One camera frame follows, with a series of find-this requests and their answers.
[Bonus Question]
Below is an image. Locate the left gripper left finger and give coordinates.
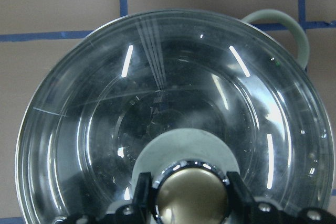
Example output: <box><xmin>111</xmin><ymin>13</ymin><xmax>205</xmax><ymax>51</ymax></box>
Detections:
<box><xmin>132</xmin><ymin>172</ymin><xmax>156</xmax><ymax>223</ymax></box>

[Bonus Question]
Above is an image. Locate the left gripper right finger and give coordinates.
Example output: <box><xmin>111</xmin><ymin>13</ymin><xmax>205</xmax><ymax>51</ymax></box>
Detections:
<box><xmin>226</xmin><ymin>172</ymin><xmax>255</xmax><ymax>223</ymax></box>

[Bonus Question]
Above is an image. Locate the glass pot lid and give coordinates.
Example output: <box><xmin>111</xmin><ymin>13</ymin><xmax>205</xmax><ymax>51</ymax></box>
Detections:
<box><xmin>15</xmin><ymin>10</ymin><xmax>335</xmax><ymax>223</ymax></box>

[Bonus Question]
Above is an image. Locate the pale green electric pot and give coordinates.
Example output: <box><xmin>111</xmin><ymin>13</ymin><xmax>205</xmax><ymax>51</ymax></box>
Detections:
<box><xmin>242</xmin><ymin>9</ymin><xmax>310</xmax><ymax>70</ymax></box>

